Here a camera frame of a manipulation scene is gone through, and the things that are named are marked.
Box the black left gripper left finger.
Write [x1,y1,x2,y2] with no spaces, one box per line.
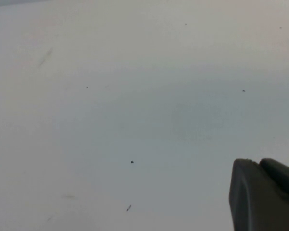
[228,158,289,231]

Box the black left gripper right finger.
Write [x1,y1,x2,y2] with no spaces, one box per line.
[258,157,289,204]

